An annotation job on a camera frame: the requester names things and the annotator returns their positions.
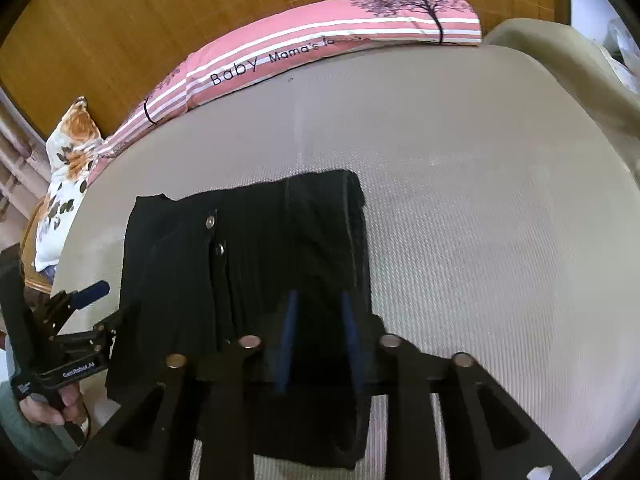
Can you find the person's left hand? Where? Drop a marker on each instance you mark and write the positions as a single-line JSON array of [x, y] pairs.
[[72, 407]]

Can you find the striped beige curtain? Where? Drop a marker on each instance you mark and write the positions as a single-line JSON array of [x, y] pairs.
[[15, 150]]

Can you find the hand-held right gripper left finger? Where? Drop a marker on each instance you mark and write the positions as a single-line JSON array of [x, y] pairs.
[[287, 345]]

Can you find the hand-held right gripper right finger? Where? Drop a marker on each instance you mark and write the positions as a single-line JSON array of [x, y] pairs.
[[351, 345]]

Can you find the black pants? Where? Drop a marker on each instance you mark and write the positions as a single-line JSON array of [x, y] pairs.
[[260, 240]]

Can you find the white orange floral pillow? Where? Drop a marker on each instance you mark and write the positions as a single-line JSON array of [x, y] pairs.
[[65, 180]]

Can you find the beige bed mattress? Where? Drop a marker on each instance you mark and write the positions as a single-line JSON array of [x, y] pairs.
[[475, 210]]

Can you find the person's left forearm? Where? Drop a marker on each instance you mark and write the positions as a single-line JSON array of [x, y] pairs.
[[25, 442]]

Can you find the clear plastic wrapping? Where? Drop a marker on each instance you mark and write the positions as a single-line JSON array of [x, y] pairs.
[[622, 55]]

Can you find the wooden headboard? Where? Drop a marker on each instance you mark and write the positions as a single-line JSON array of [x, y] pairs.
[[150, 10]]

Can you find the brown wooden object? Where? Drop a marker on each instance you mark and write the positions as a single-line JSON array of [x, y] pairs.
[[31, 250]]

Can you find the beige blanket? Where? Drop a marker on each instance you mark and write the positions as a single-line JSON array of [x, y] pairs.
[[560, 50]]

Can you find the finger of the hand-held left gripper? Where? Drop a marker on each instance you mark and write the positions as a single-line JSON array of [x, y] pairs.
[[100, 337], [92, 291]]

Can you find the pink striped tree-print pillow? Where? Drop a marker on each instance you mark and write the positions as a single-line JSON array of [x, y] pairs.
[[300, 40]]

